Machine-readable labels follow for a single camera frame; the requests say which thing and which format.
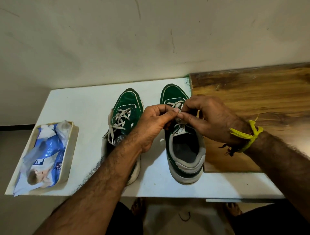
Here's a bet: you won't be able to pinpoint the white wet wipe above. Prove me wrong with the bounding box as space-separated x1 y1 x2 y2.
37 124 57 139

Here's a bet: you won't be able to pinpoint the white shoelace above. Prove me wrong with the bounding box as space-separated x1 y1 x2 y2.
167 100 188 134
108 107 134 146

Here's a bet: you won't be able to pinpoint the yellow thread wristband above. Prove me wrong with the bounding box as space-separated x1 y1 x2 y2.
229 115 264 153

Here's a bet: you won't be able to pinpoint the person's left foot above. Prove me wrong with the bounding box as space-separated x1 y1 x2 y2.
130 198 147 218

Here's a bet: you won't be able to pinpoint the blue wet wipe packet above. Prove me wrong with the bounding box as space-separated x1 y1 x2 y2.
13 120 72 197

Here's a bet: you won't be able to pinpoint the person's right foot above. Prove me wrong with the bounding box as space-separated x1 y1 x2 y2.
224 202 243 217

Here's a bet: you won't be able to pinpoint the brown beaded bracelet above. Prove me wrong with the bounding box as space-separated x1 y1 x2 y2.
219 143 243 157

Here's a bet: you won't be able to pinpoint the person's left forearm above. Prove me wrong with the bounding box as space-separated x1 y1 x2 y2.
34 138 143 235

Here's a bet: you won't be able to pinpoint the person's left hand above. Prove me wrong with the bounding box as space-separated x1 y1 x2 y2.
132 104 180 153

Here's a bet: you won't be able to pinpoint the green sneaker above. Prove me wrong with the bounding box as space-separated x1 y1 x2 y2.
101 88 145 186
160 83 206 186

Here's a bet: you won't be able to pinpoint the black shorts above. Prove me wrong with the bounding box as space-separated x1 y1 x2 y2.
105 198 310 235

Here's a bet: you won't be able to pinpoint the brown wooden board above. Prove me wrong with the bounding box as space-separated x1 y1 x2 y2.
190 62 310 174

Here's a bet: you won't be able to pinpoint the person's foot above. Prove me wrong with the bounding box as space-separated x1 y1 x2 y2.
224 202 243 217
130 198 147 218

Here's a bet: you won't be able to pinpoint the beige plastic tray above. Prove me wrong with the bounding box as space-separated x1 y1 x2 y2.
5 121 80 195

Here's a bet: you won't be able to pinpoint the black skirting strip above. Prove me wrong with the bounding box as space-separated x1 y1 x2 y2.
0 124 36 132

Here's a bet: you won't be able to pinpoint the person's right forearm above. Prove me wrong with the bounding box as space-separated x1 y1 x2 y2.
244 130 310 223

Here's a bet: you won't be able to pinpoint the person's right hand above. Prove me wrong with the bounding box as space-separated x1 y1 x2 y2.
177 95 252 146

